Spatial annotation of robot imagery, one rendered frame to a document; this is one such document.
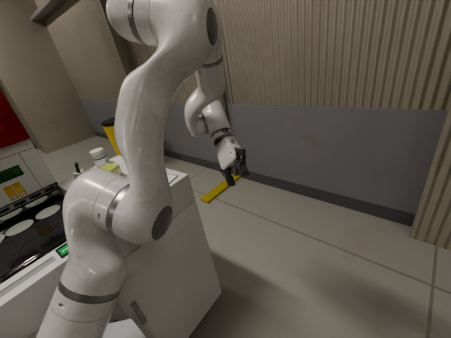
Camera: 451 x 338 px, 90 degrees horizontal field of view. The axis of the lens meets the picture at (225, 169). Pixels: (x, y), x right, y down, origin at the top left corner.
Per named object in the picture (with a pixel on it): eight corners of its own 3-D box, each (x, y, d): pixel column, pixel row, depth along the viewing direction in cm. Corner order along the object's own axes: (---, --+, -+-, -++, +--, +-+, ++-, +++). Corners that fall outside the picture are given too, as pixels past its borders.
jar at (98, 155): (94, 167, 127) (86, 151, 122) (106, 161, 131) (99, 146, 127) (100, 169, 123) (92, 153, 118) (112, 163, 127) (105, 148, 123)
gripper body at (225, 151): (237, 131, 82) (248, 158, 79) (225, 145, 90) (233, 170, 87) (221, 131, 78) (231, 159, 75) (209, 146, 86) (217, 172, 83)
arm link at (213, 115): (207, 132, 80) (232, 125, 81) (197, 102, 84) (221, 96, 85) (209, 142, 88) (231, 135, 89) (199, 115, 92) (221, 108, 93)
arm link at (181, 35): (119, 215, 57) (174, 239, 53) (76, 231, 46) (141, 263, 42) (164, 9, 50) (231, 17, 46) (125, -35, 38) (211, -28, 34)
